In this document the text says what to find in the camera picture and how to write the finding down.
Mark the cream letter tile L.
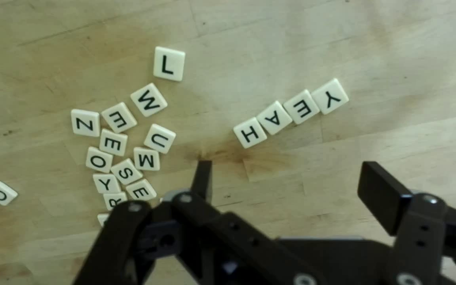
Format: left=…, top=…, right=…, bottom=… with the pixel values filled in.
left=152, top=44, right=187, bottom=82

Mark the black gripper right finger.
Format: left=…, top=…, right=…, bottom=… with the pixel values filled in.
left=356, top=160, right=456, bottom=285

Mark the cream letter tile R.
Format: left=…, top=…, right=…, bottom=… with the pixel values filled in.
left=101, top=190, right=130, bottom=212

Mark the cream letter tile W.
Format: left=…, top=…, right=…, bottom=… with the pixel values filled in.
left=128, top=80, right=169, bottom=118

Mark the cream letter tile E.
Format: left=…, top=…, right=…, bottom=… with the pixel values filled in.
left=125, top=177, right=158, bottom=202
left=100, top=101, right=139, bottom=134
left=98, top=128, right=130, bottom=158
left=282, top=88, right=321, bottom=126

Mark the cream letter tile M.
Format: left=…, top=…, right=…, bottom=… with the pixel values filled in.
left=131, top=145, right=161, bottom=172

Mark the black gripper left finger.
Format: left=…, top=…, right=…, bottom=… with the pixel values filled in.
left=71, top=160, right=324, bottom=285

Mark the cream letter tile S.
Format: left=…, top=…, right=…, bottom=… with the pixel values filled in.
left=109, top=156, right=144, bottom=186

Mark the cream letter tile U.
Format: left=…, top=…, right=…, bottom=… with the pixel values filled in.
left=142, top=122, right=177, bottom=155

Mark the cream letter tile O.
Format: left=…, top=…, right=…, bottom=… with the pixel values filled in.
left=0, top=179, right=20, bottom=207
left=84, top=145, right=114, bottom=174

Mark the cream letter tile H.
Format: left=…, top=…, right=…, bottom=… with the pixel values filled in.
left=231, top=115, right=269, bottom=150

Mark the cream letter tile A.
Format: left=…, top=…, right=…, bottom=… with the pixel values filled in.
left=255, top=99, right=294, bottom=136

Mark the cream letter tile Y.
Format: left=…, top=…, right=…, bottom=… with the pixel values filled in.
left=310, top=77, right=351, bottom=115
left=92, top=172, right=122, bottom=196

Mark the cream letter tile Z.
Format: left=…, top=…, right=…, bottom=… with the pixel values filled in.
left=70, top=107, right=101, bottom=139

